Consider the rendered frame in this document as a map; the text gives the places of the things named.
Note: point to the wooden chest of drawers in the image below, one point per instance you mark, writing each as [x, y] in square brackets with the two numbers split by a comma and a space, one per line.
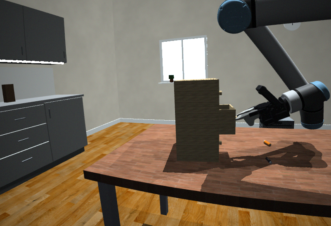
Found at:
[197, 120]

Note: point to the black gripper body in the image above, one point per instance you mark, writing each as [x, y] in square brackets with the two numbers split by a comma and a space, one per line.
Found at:
[273, 113]

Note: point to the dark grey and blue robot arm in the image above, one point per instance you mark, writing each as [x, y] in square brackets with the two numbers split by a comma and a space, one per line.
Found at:
[253, 17]

